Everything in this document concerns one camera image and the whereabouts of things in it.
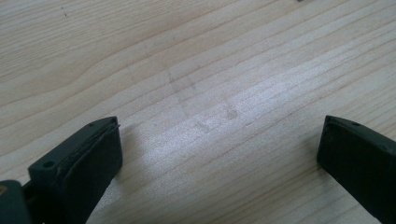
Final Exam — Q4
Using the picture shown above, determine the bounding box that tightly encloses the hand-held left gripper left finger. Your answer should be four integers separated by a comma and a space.
21, 116, 123, 224

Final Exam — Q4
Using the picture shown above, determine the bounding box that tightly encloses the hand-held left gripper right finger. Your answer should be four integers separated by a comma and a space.
317, 115, 396, 224

